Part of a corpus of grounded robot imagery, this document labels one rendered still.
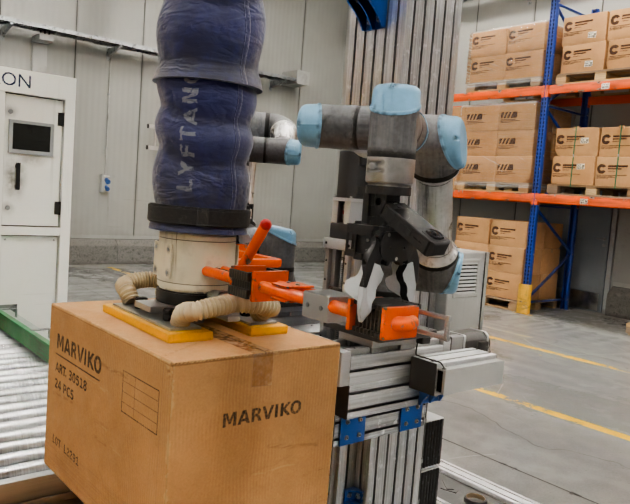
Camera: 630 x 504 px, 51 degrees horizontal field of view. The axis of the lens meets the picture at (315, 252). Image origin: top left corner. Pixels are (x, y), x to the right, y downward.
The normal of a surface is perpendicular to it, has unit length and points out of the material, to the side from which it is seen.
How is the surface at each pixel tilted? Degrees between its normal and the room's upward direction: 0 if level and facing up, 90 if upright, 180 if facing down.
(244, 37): 94
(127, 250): 90
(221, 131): 70
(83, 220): 90
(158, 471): 90
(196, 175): 75
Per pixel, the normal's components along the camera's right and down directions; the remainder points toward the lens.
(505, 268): -0.78, 0.06
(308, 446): 0.65, 0.11
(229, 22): 0.36, -0.06
